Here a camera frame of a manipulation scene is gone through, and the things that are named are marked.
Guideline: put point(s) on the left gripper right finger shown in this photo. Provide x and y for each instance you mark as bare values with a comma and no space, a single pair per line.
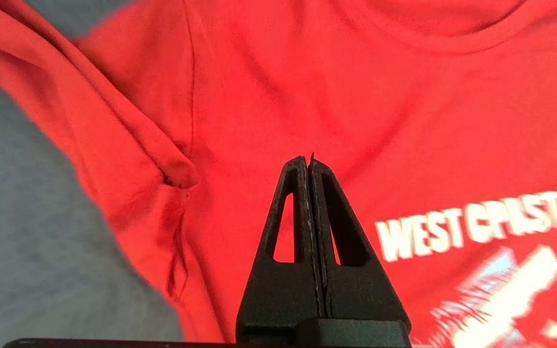
360,299

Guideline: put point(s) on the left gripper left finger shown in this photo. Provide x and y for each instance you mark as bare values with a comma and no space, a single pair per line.
278,299

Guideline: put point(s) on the red T-shirt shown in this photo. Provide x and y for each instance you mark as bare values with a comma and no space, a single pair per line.
356,121

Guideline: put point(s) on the blue-grey bed sheet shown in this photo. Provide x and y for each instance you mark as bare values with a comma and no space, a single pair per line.
27,241

